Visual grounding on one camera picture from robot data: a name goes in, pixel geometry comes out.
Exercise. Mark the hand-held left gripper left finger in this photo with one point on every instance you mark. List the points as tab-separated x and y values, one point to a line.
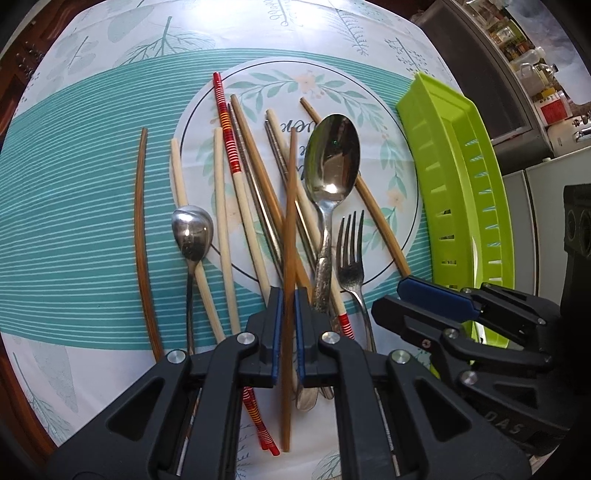
276	337

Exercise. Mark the metal chopstick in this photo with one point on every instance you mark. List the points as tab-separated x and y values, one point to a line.
279	161
261	207

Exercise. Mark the grey metal cabinet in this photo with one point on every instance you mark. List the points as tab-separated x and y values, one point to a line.
480	83

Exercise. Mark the shelf of bottles and jars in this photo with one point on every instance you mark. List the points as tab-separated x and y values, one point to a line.
540	69

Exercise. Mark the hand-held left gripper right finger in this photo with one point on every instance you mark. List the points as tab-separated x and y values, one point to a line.
301	337

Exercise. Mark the brown wooden chopstick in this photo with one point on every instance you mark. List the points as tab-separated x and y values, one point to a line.
384	230
289	230

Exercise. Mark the thin dark brown chopstick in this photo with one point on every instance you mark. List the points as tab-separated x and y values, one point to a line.
138	240

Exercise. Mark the leaf print teal tablecloth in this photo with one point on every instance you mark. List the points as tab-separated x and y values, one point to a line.
69	230

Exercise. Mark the large metal spoon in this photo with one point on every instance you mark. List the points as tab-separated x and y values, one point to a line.
332	157

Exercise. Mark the small metal spoon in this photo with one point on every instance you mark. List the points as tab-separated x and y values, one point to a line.
191	230

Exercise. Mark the tan bamboo chopstick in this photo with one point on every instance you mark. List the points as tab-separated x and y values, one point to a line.
249	138

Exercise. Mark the metal fork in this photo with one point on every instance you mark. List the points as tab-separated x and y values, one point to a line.
351	277

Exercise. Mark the white cabinet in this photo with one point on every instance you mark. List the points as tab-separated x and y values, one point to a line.
535	207

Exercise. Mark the green plastic basket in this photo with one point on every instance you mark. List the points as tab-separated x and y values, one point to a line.
443	138

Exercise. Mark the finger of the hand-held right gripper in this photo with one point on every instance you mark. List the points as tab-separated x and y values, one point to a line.
434	297
406	323

